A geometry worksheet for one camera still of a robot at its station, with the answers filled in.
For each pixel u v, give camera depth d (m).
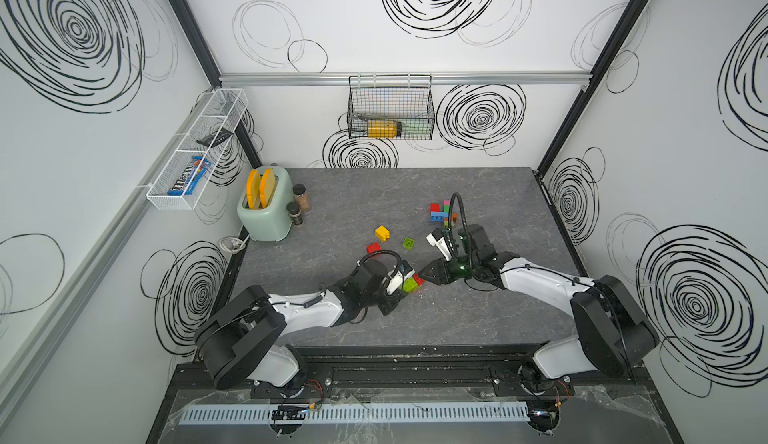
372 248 0.98
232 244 1.01
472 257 0.70
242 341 0.43
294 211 0.98
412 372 0.77
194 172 0.73
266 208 0.91
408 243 0.97
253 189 0.87
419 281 0.84
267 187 0.89
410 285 0.85
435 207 1.12
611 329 0.43
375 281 0.68
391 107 0.99
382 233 0.99
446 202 1.15
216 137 0.76
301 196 1.02
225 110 0.94
